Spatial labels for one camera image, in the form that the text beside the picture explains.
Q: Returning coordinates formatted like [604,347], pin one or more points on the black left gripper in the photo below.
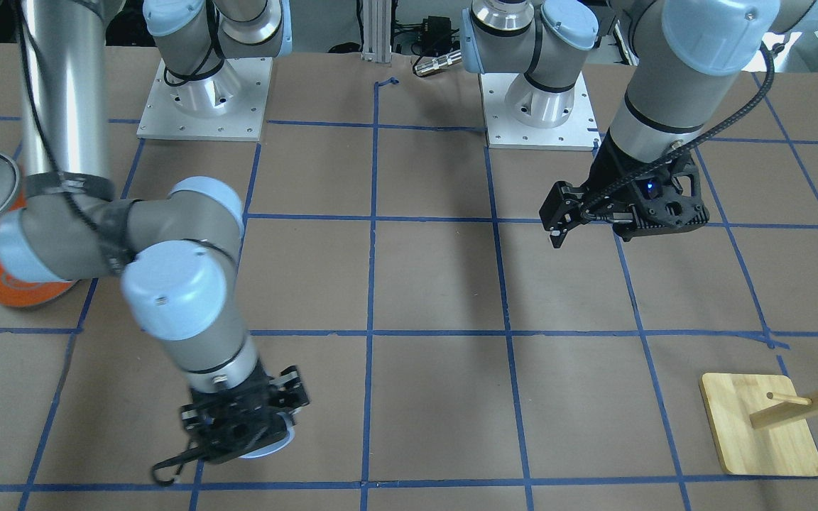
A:
[608,177]

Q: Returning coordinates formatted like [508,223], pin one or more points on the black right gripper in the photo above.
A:
[290,389]

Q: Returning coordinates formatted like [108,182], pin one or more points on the black power adapter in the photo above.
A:
[436,34]

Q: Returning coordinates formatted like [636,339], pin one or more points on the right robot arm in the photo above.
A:
[177,258]

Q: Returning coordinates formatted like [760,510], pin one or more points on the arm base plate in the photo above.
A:
[544,121]
[226,107]

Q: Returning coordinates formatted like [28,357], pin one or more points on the silver cable connector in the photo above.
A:
[437,64]

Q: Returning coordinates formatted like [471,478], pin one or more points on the wooden mug stand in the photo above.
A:
[759,425]

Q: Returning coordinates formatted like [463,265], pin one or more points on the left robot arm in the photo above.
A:
[702,66]

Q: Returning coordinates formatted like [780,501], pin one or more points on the light blue cup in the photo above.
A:
[277,445]

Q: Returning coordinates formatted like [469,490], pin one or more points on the aluminium frame post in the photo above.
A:
[376,30]

